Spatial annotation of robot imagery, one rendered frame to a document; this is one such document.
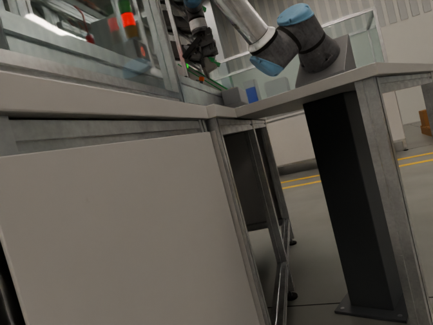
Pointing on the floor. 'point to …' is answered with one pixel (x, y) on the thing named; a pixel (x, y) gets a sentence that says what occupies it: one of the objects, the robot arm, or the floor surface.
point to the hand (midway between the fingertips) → (206, 76)
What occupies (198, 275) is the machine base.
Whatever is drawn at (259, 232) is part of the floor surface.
